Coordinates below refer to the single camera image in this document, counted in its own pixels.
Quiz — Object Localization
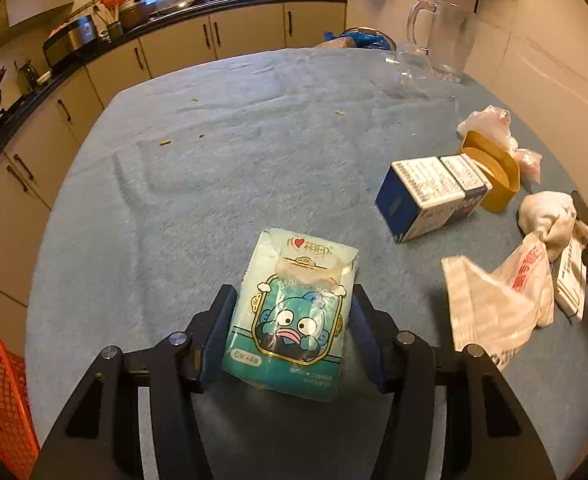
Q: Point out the beige lower kitchen cabinets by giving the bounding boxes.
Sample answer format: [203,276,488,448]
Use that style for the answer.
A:
[0,0,346,354]

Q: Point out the black kitchen countertop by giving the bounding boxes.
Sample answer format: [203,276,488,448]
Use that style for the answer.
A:
[0,0,348,155]

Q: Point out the white cloth ball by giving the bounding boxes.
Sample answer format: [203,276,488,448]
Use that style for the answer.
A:
[518,191,588,262]

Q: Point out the teal cartoon tissue pack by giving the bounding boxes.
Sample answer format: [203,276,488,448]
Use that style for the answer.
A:
[222,228,359,401]

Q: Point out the pink knotted plastic bag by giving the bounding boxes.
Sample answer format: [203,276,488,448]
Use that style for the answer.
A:
[457,105,542,185]

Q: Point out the yellow square plastic lid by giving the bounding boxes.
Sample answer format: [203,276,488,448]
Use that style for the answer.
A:
[461,130,521,214]

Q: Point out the blue white carton box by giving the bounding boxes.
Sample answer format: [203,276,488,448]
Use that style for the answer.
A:
[375,154,492,243]

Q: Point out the silver rice cooker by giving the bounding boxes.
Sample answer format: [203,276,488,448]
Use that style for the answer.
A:
[43,15,98,70]

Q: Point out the red plastic mesh basket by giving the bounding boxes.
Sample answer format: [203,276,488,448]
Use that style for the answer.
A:
[0,338,40,479]

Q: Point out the white striped snack bag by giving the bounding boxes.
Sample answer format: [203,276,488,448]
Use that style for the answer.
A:
[442,233,587,370]

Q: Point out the blue plastic bag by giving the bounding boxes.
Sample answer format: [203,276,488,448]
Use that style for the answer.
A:
[321,27,397,51]

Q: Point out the clear glass pitcher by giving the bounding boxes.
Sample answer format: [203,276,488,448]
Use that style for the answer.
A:
[405,0,477,82]

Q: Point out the clear plastic wrap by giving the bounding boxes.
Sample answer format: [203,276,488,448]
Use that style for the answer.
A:
[372,44,458,102]

